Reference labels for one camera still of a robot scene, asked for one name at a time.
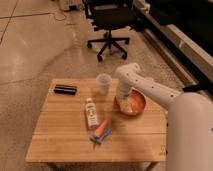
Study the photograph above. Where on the orange ceramic bowl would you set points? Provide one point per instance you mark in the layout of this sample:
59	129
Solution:
133	105

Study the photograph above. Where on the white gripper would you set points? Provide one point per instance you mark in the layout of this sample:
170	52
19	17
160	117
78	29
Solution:
122	94

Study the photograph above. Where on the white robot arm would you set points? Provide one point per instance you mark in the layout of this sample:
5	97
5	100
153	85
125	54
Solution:
189	139

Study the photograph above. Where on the white lotion bottle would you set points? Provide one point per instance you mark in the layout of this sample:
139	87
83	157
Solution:
91	113

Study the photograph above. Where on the black rectangular case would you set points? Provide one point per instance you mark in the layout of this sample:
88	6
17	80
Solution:
65	89

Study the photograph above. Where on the orange carrot toy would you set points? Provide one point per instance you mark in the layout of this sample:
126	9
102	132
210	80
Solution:
102	128

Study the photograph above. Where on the clear plastic cup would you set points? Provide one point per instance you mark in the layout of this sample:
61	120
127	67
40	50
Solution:
103	81

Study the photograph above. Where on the wooden folding table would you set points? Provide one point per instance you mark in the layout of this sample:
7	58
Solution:
61	134

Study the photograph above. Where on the black office chair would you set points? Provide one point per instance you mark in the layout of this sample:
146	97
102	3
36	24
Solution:
109	15

